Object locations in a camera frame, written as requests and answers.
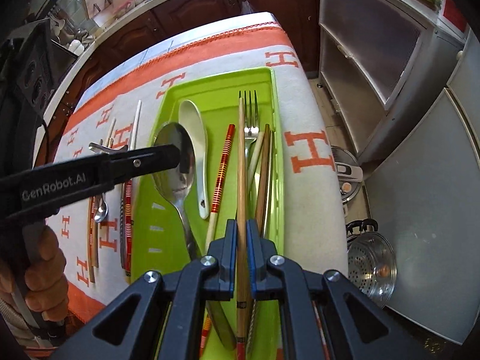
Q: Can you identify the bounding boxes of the brown wooden kitchen cabinets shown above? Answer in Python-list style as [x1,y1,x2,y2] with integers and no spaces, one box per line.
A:
[49,0,319,94]

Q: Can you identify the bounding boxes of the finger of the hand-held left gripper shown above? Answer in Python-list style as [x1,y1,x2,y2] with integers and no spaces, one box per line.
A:
[108,143,193,188]

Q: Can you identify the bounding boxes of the small steel spoon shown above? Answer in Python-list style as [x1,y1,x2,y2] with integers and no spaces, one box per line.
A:
[93,195,109,223]

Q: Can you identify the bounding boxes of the steel steamer pot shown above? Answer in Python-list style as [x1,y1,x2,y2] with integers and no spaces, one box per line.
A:
[345,218,398,308]

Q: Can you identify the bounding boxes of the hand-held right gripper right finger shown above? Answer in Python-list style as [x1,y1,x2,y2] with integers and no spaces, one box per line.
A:
[245,219,417,360]

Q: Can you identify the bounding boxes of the black power strip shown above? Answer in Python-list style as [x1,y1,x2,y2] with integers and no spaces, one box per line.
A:
[0,20,77,136]

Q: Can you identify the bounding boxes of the steel fork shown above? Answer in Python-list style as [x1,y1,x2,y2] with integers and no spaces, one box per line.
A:
[243,90,261,158]

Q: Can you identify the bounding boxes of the grey refrigerator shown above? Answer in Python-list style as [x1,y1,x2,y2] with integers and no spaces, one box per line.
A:
[364,26,480,346]

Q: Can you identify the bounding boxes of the flat-handled steel soup spoon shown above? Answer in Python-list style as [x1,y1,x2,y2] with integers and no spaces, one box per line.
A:
[88,140,130,156]

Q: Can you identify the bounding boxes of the red-labelled white jar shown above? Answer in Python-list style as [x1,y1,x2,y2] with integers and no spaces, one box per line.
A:
[439,0,469,34]

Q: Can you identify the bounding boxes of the red-banded light chopstick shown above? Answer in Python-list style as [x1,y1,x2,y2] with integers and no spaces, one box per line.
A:
[200,313,214,360]
[123,179,135,276]
[204,124,236,250]

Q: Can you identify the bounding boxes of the orange white printed blanket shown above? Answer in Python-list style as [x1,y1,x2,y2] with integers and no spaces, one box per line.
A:
[45,12,349,323]

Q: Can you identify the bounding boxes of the large steel spoon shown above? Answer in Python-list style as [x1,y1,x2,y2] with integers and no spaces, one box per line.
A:
[152,122,238,350]

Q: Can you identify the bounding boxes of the red-lidded food container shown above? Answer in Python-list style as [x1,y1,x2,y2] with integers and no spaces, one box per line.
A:
[112,0,145,14]

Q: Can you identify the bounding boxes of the white ceramic spoon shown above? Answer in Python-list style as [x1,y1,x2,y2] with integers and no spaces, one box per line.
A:
[178,99,210,220]

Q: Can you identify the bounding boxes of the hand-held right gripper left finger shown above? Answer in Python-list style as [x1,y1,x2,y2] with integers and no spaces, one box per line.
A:
[80,219,239,360]

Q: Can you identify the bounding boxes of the green plastic tray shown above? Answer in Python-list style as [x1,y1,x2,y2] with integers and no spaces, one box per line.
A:
[127,67,286,360]

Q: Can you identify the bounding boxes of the grey frosted-door cabinet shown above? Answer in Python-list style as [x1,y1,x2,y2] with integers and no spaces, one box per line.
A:
[317,0,467,162]

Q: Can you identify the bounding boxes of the person's left hand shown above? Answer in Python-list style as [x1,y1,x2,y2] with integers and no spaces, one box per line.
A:
[24,227,71,325]

